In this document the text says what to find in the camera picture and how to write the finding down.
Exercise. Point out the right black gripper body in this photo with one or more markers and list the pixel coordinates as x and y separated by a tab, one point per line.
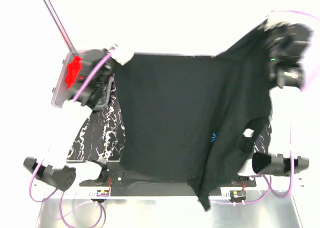
274	36

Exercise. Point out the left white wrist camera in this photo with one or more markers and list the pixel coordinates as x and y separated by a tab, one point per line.
120	54

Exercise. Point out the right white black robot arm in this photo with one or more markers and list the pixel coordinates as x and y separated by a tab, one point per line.
269	58

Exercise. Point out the right yellow connector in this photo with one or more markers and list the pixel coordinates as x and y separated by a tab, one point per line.
238	194

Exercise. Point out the left yellow connector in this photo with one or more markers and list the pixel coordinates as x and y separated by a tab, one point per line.
103	193

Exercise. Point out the yellow connector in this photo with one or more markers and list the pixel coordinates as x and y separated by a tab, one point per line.
238	194
103	193

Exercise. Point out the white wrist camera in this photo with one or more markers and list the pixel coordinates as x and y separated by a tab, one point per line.
277	16
120	54

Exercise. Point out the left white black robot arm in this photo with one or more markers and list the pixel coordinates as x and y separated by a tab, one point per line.
55	173

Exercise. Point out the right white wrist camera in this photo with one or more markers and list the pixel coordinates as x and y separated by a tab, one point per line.
277	16

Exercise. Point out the red t shirt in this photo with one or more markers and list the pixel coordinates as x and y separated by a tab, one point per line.
73	69

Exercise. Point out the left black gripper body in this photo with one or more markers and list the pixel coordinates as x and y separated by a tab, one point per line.
107	76

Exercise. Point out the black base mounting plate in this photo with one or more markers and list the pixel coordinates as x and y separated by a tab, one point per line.
131	184

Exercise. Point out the black t shirt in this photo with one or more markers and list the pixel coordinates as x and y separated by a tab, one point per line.
195	119

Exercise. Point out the clear plastic storage bin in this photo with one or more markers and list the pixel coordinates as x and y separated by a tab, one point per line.
58	88

